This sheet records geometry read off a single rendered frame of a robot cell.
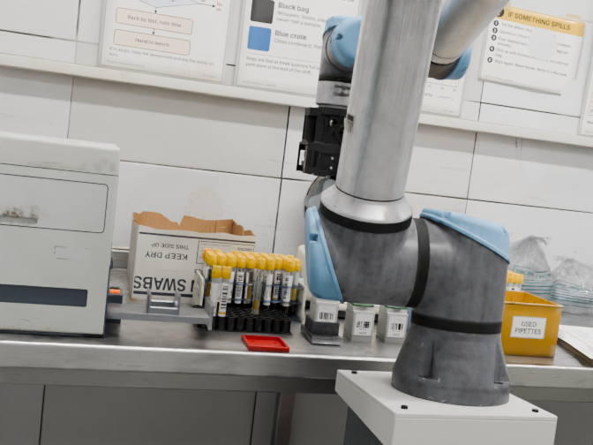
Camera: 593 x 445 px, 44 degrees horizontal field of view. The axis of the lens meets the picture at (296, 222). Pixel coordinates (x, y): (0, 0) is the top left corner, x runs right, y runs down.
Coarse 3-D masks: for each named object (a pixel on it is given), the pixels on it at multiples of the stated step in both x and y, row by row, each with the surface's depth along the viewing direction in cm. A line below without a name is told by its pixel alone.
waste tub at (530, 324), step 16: (512, 304) 134; (528, 304) 135; (544, 304) 142; (512, 320) 134; (528, 320) 135; (544, 320) 136; (512, 336) 135; (528, 336) 136; (544, 336) 137; (512, 352) 135; (528, 352) 136; (544, 352) 137
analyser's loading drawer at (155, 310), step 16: (112, 304) 121; (128, 304) 122; (160, 304) 123; (176, 304) 119; (208, 304) 121; (144, 320) 117; (160, 320) 118; (176, 320) 118; (192, 320) 119; (208, 320) 119
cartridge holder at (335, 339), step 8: (312, 320) 129; (304, 328) 131; (312, 328) 128; (320, 328) 128; (328, 328) 128; (336, 328) 129; (312, 336) 126; (320, 336) 126; (328, 336) 127; (336, 336) 128; (336, 344) 127
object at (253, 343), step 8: (248, 336) 124; (256, 336) 124; (264, 336) 124; (272, 336) 125; (280, 336) 125; (248, 344) 118; (256, 344) 121; (264, 344) 121; (272, 344) 122; (280, 344) 122
